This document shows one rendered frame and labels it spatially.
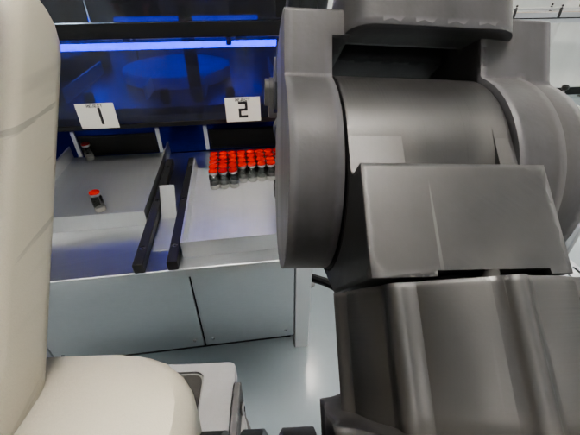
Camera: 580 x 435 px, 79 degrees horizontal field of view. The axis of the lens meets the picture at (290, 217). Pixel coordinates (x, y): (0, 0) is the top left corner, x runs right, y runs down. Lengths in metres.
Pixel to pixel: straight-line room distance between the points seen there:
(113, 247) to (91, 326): 0.76
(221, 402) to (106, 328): 1.18
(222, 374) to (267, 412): 1.14
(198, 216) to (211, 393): 0.50
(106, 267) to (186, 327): 0.77
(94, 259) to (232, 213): 0.27
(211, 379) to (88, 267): 0.44
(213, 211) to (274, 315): 0.71
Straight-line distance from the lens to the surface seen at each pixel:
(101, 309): 1.38
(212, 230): 0.71
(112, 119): 0.96
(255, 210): 0.75
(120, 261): 0.70
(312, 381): 1.50
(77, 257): 0.74
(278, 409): 1.45
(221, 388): 0.31
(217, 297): 1.29
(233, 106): 0.90
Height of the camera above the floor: 1.31
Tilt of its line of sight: 36 degrees down
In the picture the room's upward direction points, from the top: straight up
